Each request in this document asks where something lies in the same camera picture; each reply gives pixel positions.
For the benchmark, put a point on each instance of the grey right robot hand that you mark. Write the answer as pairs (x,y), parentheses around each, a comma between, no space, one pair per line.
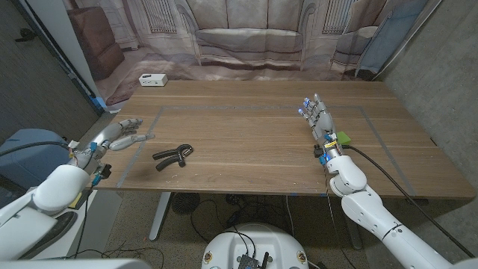
(323,123)

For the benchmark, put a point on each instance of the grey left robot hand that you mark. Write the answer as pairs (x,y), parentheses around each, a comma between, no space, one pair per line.
(112,136)

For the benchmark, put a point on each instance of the black grip strengthener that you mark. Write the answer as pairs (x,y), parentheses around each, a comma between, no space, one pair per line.
(168,154)

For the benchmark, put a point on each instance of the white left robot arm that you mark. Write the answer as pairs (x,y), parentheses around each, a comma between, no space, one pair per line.
(56,190)

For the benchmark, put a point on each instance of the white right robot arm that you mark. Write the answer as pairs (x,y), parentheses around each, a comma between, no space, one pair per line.
(373,216)

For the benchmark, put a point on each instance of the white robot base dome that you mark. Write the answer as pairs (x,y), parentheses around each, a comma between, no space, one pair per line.
(261,243)

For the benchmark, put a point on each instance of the green cube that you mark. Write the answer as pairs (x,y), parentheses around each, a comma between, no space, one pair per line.
(344,138)

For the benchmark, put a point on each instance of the blue tape piece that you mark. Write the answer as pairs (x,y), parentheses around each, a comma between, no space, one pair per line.
(99,101)

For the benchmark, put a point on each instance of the white box with ports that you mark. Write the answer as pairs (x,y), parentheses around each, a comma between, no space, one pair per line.
(153,80)

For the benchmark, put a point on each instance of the black yellow foot pedal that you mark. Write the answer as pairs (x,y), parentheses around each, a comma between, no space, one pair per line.
(76,201)

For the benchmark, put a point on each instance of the blue-grey bin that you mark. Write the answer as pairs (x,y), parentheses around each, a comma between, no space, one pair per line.
(26,168)

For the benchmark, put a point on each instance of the white table leg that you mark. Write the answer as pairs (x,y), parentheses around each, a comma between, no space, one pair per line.
(160,216)

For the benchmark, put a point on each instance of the black round fan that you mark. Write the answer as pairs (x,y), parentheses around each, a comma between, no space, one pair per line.
(185,203)

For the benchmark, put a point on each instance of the printed living room backdrop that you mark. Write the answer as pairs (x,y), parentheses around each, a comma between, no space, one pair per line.
(246,37)

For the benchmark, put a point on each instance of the dark brown shoe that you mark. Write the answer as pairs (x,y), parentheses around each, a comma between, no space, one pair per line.
(48,233)

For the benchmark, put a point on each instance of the grey table leg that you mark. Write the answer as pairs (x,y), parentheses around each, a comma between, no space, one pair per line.
(356,241)

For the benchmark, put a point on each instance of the black power adapter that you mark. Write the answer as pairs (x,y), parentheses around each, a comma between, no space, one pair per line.
(234,218)

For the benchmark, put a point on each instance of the white robot chest edge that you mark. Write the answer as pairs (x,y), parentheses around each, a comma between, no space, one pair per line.
(74,264)

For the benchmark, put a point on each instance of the black computer module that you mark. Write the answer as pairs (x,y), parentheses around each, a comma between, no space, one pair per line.
(248,261)

